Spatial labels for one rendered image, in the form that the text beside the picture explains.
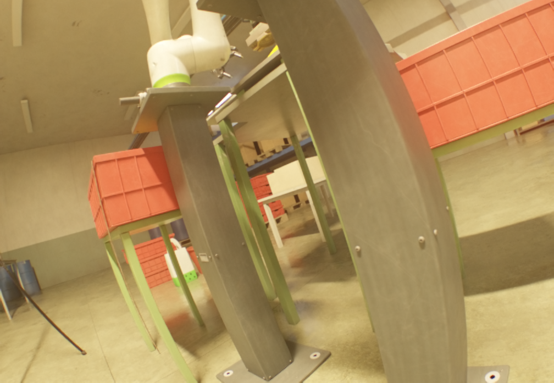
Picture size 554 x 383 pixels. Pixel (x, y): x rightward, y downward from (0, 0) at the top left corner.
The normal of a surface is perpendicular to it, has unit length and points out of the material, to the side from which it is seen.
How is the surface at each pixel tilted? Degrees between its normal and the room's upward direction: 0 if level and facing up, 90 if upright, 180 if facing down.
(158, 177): 90
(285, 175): 90
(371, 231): 90
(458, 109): 90
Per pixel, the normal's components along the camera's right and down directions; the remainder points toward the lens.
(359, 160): -0.70, 0.20
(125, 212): 0.66, -0.28
